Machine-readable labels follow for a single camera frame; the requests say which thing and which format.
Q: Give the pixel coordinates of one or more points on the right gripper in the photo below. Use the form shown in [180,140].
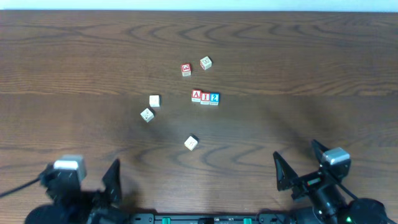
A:
[310,182]

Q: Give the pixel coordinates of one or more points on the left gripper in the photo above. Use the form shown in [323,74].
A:
[88,194]

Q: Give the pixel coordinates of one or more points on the yellow wooden block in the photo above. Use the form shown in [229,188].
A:
[154,100]

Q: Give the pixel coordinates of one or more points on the blue number 2 block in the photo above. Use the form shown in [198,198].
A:
[214,99]

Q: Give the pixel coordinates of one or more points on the red letter I block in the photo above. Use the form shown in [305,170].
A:
[205,98]

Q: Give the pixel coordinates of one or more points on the red letter A block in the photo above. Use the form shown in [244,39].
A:
[196,96]

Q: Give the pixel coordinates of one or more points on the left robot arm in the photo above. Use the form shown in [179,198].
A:
[102,213]

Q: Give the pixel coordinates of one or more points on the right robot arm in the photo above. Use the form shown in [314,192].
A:
[332,203]

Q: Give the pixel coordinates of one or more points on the white block near blue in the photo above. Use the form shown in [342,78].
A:
[191,142]

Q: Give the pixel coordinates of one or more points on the red number 3 block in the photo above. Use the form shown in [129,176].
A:
[186,69]

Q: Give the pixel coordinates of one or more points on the white block with red side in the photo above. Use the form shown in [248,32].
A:
[205,63]

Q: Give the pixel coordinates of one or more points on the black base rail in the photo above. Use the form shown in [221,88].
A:
[223,218]

